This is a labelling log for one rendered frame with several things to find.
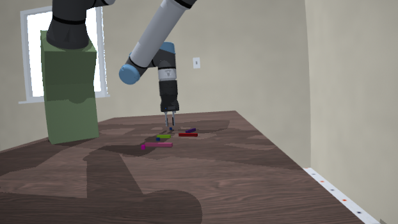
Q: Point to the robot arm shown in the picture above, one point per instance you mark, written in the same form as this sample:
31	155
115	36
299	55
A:
68	31

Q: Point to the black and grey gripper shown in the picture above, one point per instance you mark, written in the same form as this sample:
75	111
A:
168	92

